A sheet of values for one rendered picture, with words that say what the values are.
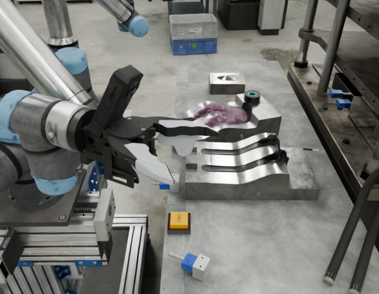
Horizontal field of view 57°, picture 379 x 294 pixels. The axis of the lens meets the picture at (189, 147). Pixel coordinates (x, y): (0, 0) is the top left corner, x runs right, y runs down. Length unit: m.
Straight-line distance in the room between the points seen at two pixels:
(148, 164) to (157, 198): 2.07
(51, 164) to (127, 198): 1.90
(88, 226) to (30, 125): 0.52
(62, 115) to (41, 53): 0.22
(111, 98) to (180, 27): 4.23
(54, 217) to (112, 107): 0.57
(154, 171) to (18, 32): 0.44
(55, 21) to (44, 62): 0.72
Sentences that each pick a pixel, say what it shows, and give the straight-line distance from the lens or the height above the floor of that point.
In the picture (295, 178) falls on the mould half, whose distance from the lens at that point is 1.39.
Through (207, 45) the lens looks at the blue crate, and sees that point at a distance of 4.82.
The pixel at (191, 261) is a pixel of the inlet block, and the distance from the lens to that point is 1.10.
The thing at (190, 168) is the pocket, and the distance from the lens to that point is 1.37.
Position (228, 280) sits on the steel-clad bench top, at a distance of 1.12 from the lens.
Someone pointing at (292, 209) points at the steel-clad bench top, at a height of 0.80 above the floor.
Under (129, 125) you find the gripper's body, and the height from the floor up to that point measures 1.47.
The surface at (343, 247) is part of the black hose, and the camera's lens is 1.21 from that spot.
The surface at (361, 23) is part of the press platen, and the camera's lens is 1.88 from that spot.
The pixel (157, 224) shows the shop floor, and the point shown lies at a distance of 2.32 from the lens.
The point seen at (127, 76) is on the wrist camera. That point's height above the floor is 1.54.
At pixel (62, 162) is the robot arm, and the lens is 0.65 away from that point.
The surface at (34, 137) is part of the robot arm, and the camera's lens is 0.61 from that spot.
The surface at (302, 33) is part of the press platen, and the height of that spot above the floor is 1.02.
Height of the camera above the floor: 1.74
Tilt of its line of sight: 36 degrees down
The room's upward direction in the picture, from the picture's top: straight up
